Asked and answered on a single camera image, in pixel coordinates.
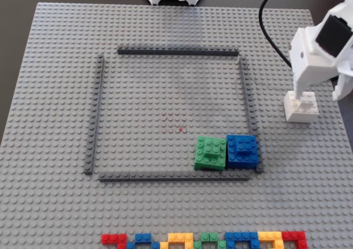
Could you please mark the blue Lego cube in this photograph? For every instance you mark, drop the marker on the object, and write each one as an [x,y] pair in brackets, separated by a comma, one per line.
[242,152]

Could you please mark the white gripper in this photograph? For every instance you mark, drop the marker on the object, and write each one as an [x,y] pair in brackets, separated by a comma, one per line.
[303,81]

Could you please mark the dark grey long wall strip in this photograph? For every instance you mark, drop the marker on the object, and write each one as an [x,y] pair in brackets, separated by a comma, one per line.
[176,51]
[95,113]
[154,176]
[248,102]

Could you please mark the green Lego brick shape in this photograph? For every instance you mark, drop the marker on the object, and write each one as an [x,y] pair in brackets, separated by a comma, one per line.
[209,236]

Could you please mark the white Lego cube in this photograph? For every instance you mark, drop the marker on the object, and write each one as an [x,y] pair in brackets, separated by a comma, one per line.
[300,116]

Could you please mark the red Lego brick shape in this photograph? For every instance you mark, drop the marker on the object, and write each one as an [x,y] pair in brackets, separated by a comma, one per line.
[295,235]
[110,238]

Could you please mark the green Lego cube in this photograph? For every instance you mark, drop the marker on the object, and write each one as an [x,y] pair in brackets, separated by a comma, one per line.
[209,152]

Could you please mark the blue Lego brick shape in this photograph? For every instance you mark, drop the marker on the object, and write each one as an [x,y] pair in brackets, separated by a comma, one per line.
[143,237]
[240,236]

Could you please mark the grey Lego baseplate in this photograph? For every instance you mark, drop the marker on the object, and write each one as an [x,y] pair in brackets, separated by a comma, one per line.
[55,94]

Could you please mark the yellow Lego brick shape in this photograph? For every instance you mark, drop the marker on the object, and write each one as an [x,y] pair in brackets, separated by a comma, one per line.
[179,236]
[270,235]

